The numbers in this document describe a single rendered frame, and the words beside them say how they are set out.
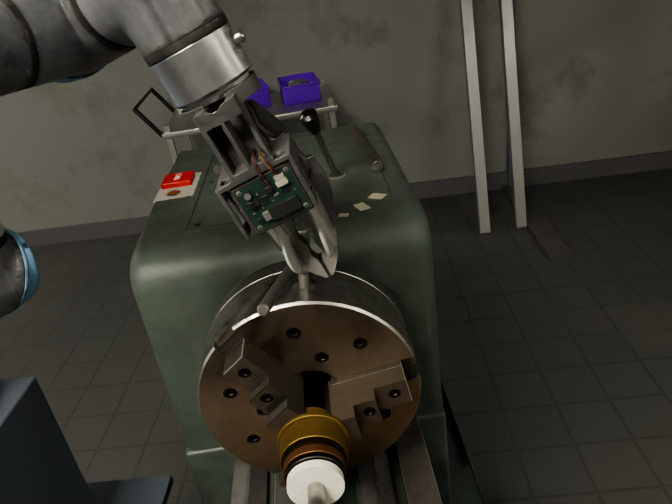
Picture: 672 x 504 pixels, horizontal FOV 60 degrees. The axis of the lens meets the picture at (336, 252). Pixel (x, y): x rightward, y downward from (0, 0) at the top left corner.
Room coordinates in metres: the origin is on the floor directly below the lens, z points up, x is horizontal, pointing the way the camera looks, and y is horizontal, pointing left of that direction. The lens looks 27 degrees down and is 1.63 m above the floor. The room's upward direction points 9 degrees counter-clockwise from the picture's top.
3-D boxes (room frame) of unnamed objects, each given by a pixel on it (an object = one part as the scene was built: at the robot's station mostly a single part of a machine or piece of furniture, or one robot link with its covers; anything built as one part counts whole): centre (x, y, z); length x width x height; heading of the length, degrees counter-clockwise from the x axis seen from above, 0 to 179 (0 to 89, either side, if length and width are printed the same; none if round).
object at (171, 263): (1.09, 0.09, 1.06); 0.59 x 0.48 x 0.39; 0
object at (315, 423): (0.54, 0.07, 1.08); 0.09 x 0.09 x 0.09; 0
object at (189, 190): (1.11, 0.29, 1.23); 0.13 x 0.08 x 0.06; 0
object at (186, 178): (1.13, 0.29, 1.26); 0.06 x 0.06 x 0.02; 0
